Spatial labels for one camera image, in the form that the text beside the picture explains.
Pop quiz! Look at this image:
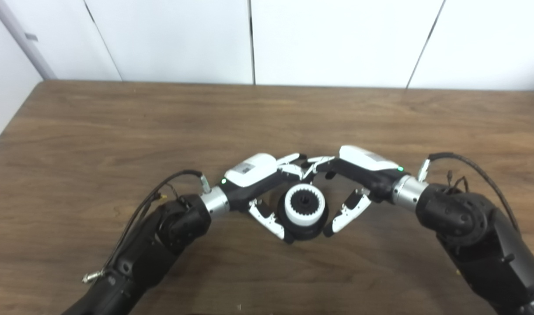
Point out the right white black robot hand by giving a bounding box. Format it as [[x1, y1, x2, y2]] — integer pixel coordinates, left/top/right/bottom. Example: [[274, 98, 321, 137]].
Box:
[[308, 145, 407, 238]]

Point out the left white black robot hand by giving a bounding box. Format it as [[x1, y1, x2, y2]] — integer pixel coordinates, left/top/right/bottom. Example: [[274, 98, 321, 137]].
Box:
[[219, 152, 309, 245]]

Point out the white ring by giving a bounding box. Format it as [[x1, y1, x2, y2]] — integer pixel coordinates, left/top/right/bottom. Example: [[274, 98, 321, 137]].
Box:
[[285, 184, 326, 227]]

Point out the round black part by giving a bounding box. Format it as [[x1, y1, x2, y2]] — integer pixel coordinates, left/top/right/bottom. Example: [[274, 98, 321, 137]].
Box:
[[276, 184, 329, 242]]

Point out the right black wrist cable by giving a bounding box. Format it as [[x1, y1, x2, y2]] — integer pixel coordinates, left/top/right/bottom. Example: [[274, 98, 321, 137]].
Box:
[[417, 152, 521, 233]]

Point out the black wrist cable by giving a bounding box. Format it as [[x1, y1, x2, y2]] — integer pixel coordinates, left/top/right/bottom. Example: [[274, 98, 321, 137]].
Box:
[[82, 170, 212, 284], [417, 152, 521, 233]]

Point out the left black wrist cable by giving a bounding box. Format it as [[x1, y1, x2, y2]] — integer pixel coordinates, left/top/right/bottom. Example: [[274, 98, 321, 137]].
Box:
[[82, 170, 212, 284]]

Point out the grey wall post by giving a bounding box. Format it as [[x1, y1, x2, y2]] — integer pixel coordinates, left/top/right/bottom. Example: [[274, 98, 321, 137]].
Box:
[[0, 0, 58, 81]]

